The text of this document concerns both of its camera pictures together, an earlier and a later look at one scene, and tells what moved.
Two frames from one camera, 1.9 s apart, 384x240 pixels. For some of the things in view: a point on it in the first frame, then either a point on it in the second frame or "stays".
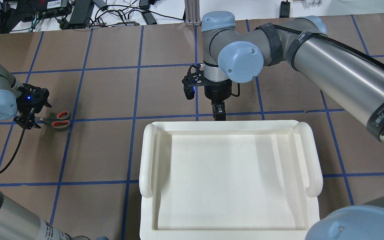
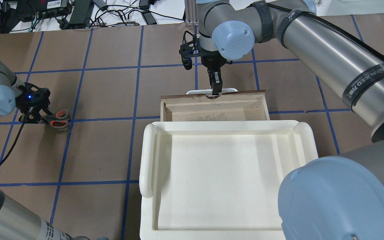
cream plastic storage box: [229, 180] stays
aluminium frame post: [192, 12] stays
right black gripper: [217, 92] → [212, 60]
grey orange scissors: [61, 120] stays
